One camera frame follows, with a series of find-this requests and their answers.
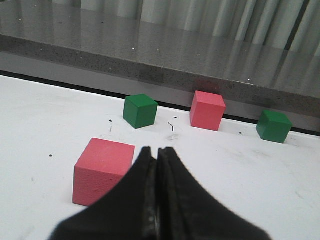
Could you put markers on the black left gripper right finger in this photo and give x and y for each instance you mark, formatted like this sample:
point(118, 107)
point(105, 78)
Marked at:
point(188, 212)

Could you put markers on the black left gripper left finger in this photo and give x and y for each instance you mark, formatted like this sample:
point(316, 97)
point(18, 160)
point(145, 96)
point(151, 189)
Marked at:
point(127, 212)

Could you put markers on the near pink cube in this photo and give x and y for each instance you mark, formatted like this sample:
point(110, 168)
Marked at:
point(99, 169)

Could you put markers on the pink cube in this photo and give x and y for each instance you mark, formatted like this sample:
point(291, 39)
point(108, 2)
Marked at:
point(207, 110)
point(99, 169)

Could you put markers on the left green cube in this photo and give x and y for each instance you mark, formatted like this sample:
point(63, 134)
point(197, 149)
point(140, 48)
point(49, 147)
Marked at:
point(140, 110)

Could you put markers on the green cube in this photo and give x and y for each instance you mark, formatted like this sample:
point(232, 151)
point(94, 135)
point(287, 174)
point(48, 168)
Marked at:
point(273, 126)
point(140, 110)

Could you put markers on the far pink cube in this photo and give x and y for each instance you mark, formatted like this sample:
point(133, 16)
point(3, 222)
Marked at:
point(207, 110)

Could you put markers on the right green cube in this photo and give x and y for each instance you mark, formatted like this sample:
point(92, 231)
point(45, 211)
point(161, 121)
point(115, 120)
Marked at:
point(273, 126)

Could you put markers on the grey stone counter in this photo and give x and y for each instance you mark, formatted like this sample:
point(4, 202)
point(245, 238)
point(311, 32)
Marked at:
point(83, 49)

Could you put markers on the grey pleated curtain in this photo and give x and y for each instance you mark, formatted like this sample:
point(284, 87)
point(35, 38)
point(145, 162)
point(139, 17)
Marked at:
point(292, 25)

